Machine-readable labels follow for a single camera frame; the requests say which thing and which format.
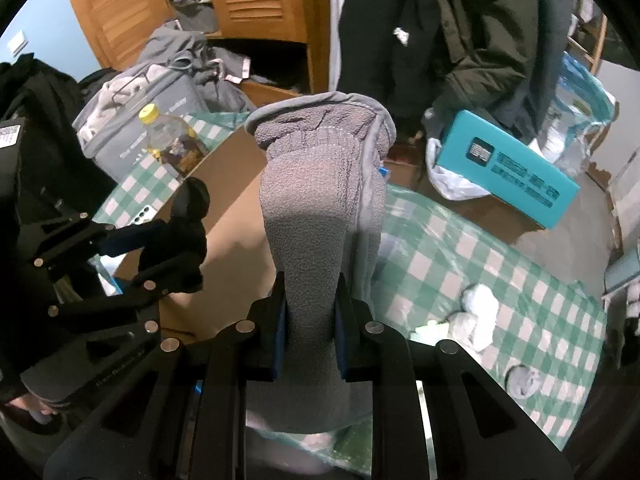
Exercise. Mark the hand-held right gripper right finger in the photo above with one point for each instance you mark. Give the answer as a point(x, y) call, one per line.
point(342, 330)

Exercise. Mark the green white checked blanket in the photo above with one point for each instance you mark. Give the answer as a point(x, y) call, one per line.
point(475, 270)

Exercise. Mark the light blue cabinet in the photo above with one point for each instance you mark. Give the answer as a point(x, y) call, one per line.
point(622, 270)

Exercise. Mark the teal printed box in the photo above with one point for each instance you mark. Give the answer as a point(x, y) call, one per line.
point(500, 170)

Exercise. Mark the dark olive hanging jacket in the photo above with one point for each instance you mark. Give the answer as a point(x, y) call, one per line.
point(490, 35)

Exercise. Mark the white rolled sock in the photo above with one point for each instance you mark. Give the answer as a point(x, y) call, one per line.
point(480, 300)

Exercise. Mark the person's left forearm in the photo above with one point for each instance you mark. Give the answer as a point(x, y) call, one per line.
point(35, 380)

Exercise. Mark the grey fabric storage bag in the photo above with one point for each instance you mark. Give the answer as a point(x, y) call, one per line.
point(165, 92)

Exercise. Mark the yellow-capped clear plastic bottle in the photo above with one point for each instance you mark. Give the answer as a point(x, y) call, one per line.
point(170, 135)

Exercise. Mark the grey fleece sock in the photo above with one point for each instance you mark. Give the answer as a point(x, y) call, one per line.
point(310, 210)

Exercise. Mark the large brown cardboard box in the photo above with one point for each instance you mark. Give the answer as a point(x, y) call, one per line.
point(492, 212)

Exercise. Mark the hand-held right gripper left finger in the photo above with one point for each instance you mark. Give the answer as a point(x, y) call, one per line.
point(277, 330)

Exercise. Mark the small grey sock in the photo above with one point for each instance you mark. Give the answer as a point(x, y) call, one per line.
point(522, 380)

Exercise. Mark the white plastic bag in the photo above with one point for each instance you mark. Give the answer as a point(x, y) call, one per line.
point(450, 180)

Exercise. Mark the grey clothes pile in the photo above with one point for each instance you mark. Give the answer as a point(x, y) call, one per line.
point(200, 55)

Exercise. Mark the wooden louvred wardrobe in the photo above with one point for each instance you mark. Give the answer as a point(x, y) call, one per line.
point(260, 0)

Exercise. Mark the clear bluish plastic bag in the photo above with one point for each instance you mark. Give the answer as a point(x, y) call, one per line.
point(580, 105)

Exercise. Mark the pale sock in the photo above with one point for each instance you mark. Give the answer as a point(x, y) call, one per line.
point(470, 332)

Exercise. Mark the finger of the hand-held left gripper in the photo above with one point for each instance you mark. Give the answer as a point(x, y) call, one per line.
point(110, 305)
point(115, 240)

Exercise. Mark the black sock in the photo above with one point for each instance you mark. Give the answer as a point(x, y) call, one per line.
point(187, 230)

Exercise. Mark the light green cloth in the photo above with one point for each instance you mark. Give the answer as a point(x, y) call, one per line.
point(430, 332)

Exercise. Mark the black hanging coat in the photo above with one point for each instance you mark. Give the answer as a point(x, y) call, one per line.
point(395, 35)

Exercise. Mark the white hanging garment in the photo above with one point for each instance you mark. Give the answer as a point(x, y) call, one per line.
point(341, 10)

